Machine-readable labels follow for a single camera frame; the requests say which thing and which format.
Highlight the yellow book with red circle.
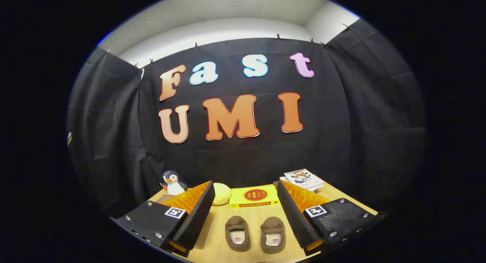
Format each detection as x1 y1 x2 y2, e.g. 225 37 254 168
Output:
229 185 281 208

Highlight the brown fuzzy shoe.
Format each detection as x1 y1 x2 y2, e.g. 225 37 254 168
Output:
260 217 286 254
225 216 251 252

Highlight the black backdrop cloth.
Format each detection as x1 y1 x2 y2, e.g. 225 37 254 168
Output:
66 18 428 218

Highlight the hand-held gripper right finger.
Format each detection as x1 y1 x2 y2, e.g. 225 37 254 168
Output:
276 179 380 256

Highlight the white thick book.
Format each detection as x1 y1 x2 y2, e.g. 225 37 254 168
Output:
280 176 322 192

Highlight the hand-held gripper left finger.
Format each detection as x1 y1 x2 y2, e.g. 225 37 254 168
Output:
116 180 216 258

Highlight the penguin plush toy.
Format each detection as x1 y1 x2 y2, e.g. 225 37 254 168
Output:
161 170 188 195

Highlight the brown beige fabric storage box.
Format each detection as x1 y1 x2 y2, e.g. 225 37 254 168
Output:
192 217 215 250

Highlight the yellow bun plush toy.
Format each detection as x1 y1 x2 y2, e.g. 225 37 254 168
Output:
212 183 232 206

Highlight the white illustrated book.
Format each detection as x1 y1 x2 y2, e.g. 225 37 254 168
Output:
284 169 324 188

